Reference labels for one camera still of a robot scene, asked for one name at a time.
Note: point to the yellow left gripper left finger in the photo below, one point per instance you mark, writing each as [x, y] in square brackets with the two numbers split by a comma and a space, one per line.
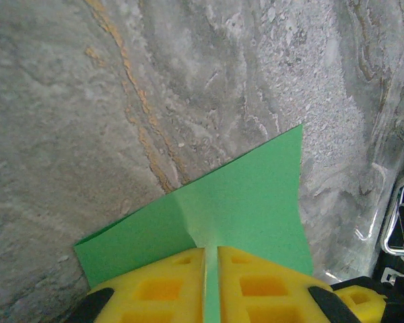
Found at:
[161, 296]

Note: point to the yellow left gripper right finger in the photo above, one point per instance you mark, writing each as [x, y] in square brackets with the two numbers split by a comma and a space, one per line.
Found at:
[272, 296]

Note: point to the green paper sheet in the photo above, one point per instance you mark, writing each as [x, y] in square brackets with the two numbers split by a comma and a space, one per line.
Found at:
[239, 202]

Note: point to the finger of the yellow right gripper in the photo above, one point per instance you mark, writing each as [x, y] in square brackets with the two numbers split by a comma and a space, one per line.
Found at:
[367, 303]

